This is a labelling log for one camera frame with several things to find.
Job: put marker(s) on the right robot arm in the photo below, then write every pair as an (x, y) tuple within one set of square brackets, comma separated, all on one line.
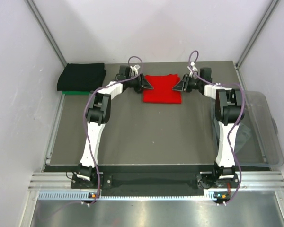
[(229, 111)]

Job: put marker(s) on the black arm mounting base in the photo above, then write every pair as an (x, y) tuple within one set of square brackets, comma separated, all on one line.
[(151, 180)]

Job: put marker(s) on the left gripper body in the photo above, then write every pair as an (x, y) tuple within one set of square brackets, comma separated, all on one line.
[(136, 83)]

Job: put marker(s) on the corner aluminium post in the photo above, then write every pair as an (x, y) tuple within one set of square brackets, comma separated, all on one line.
[(257, 32), (45, 29)]

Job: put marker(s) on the grey slotted cable duct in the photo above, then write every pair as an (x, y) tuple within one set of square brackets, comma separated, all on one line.
[(89, 196)]

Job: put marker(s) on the clear plastic bin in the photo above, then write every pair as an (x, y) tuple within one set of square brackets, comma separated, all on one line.
[(263, 148)]

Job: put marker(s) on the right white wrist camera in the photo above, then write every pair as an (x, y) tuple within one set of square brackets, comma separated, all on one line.
[(193, 70)]

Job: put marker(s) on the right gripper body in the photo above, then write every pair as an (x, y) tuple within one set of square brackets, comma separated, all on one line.
[(190, 83)]

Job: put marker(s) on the folded black t shirt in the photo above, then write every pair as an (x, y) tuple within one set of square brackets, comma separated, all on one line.
[(81, 77)]

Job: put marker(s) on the folded green t shirt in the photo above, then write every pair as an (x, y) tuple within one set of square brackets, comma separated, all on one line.
[(75, 92)]

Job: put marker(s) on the right corner aluminium post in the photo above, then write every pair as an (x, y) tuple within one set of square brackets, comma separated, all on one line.
[(257, 32)]

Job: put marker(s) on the red t shirt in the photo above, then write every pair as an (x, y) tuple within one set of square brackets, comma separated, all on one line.
[(162, 92)]

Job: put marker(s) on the aluminium frame rail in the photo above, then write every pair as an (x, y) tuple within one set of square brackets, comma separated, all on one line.
[(251, 181)]

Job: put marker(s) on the left corner aluminium post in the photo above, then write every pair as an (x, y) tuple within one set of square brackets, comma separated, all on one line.
[(45, 29)]

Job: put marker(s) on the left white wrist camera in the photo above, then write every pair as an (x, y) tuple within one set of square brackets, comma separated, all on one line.
[(135, 70)]

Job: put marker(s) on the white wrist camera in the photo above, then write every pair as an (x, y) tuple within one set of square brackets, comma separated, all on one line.
[(135, 70), (193, 70)]

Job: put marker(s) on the grey t shirt in bin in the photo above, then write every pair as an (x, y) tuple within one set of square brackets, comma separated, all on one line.
[(242, 136)]

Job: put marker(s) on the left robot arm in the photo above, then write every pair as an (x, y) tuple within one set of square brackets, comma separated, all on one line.
[(97, 114)]

